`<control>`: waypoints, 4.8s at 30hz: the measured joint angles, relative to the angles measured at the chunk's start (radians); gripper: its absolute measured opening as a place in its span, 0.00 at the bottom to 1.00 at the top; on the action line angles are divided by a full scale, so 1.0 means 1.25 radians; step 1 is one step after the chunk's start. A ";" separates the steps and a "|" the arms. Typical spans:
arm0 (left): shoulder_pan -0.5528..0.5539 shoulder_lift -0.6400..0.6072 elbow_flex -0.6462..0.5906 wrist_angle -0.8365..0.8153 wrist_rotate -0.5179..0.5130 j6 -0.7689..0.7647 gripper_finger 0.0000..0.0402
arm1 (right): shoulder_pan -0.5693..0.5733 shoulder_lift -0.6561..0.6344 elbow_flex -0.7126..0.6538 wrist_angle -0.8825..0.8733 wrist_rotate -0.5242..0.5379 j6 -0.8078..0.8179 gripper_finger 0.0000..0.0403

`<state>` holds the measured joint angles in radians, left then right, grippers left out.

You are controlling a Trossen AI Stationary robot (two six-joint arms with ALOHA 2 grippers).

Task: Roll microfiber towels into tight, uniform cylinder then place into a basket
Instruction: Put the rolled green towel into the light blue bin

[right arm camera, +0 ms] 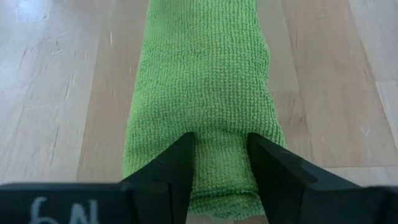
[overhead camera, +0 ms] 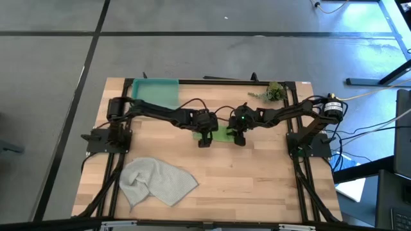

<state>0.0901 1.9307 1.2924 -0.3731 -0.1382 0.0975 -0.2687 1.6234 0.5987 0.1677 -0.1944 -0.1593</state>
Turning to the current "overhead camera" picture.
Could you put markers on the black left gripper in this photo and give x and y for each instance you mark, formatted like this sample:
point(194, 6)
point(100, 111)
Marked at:
point(205, 120)

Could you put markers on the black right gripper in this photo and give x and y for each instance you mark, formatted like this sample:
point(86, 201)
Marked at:
point(241, 120)

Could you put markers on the green microfiber towel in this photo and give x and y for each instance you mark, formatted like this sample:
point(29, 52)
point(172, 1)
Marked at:
point(221, 136)

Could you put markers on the pale grey waffle towel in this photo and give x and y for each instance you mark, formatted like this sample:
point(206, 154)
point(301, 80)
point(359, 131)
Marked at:
point(157, 183)

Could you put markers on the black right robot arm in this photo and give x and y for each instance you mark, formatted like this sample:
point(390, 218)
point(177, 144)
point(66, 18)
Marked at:
point(289, 112)

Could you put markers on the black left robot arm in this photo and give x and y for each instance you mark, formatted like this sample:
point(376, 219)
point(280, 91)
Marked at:
point(154, 110)

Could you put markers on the teal plastic basket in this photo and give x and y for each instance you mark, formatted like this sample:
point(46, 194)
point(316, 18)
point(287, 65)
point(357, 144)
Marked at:
point(157, 93)

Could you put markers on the small potted succulent plant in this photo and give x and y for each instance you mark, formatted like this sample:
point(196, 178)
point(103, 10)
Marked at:
point(274, 91)

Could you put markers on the blue floor item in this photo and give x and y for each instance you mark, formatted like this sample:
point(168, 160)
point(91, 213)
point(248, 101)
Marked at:
point(348, 162)

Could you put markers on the black desk leg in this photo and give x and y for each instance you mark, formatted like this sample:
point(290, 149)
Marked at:
point(363, 81)

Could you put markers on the black desk edge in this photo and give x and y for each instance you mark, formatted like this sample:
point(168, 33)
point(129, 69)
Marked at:
point(359, 170)

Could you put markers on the white paper sheet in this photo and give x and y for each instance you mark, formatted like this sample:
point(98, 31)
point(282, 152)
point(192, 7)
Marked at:
point(351, 189)

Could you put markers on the black monitor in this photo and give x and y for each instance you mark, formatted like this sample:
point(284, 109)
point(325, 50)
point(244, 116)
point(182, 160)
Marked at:
point(403, 134)

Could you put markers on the black laptop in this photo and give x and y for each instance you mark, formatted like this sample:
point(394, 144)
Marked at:
point(391, 199)

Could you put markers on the black crossbar with silver brackets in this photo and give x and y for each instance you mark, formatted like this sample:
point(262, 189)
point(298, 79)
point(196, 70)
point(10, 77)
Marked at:
point(64, 226)

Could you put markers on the black floor stand foot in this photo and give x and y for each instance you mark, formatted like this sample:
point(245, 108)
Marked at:
point(11, 148)

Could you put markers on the black aluminium table frame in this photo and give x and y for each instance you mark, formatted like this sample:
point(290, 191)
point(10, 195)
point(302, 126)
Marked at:
point(208, 82)

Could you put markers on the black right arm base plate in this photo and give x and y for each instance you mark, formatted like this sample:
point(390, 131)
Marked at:
point(318, 147)

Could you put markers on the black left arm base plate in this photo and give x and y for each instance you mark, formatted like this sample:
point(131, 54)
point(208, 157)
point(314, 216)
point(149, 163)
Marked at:
point(96, 144)

